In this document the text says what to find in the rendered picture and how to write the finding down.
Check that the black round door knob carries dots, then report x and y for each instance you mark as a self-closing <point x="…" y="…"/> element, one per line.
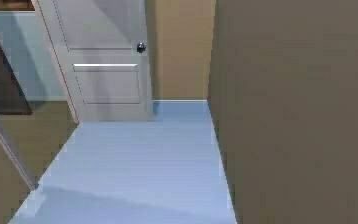
<point x="141" y="47"/>

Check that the grey panelled room door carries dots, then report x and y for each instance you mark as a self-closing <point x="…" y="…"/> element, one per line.
<point x="100" y="76"/>

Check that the dark brown cupboard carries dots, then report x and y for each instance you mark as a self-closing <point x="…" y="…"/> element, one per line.
<point x="2" y="83"/>

